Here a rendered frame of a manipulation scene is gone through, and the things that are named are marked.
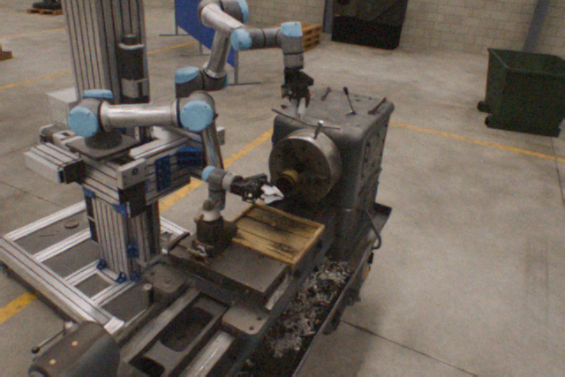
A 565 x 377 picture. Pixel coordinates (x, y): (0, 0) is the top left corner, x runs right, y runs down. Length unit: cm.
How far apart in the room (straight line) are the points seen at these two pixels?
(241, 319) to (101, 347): 49
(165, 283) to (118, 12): 118
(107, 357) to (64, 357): 9
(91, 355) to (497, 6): 1108
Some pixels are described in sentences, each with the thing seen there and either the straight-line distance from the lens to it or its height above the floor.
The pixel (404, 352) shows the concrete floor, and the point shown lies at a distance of 270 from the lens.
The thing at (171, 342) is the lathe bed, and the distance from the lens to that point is 160.
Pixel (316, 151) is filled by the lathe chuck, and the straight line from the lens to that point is 184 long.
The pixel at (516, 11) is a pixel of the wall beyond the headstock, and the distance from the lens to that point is 1154.
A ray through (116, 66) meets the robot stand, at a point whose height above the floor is 143.
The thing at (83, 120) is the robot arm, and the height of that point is 134.
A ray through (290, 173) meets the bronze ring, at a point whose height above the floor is 112.
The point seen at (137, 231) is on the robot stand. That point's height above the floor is 56.
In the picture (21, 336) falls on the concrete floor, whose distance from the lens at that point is 287.
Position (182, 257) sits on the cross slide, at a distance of 159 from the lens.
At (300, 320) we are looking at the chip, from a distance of 191.
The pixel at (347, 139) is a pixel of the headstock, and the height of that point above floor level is 121.
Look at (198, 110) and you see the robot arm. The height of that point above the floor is 139.
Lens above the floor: 196
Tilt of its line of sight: 26 degrees down
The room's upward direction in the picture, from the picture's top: 4 degrees clockwise
